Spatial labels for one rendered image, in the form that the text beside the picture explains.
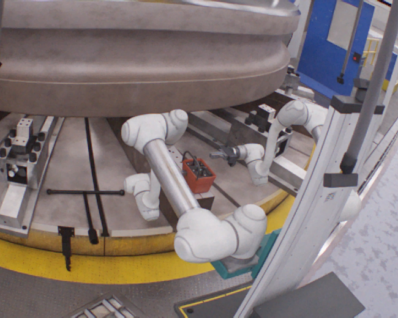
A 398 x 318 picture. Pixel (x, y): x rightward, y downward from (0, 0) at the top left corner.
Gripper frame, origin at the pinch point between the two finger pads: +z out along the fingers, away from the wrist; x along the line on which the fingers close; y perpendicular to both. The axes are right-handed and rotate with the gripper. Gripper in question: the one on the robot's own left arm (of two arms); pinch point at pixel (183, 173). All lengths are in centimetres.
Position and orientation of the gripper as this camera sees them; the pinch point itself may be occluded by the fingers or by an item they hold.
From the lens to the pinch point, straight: 254.9
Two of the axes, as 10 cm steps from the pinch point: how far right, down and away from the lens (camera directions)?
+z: 8.7, -1.9, 4.5
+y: -1.2, 8.1, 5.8
